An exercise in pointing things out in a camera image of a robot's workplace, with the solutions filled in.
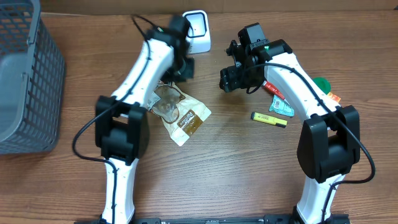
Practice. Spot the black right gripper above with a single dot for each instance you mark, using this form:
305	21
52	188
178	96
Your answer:
231	80

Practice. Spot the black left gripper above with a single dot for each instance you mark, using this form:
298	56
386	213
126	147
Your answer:
186	70

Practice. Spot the red snack bar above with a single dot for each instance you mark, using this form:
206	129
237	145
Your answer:
268	86

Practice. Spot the yellow black tube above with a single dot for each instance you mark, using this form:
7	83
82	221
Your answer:
268	119

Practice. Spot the teal white snack packet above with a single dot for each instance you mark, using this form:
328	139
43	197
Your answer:
279	106

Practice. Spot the beige snack bag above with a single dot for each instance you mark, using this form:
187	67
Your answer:
180	113

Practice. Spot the green lid jar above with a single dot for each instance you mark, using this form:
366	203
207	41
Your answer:
323	84

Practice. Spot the orange white small packet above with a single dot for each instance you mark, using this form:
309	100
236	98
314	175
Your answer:
334	97

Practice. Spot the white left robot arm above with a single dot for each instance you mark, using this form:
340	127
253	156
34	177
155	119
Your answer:
121	124

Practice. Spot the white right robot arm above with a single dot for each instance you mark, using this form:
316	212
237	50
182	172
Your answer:
329	151

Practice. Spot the white barcode scanner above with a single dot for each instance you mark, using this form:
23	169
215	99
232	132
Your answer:
199	32

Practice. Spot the grey plastic mesh basket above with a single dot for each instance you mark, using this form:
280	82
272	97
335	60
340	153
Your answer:
33	74

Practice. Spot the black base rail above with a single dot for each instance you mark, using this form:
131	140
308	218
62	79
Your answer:
217	220

